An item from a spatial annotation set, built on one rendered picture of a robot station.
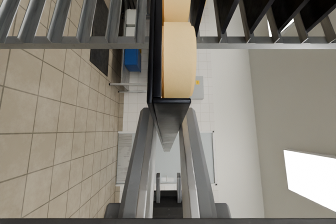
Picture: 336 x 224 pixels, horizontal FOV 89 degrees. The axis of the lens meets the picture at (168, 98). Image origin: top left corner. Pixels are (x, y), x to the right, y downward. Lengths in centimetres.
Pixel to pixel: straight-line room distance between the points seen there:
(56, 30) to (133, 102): 329
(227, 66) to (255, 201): 289
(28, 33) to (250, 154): 404
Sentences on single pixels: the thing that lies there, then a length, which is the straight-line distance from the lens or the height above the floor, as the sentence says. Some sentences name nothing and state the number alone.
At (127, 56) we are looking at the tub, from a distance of 352.
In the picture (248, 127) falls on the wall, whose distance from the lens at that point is 418.
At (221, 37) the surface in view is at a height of 122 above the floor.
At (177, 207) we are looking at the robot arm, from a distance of 45.
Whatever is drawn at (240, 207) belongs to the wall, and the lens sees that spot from 434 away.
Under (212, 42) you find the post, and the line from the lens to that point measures 61.
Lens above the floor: 105
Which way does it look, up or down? 1 degrees up
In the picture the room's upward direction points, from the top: 90 degrees clockwise
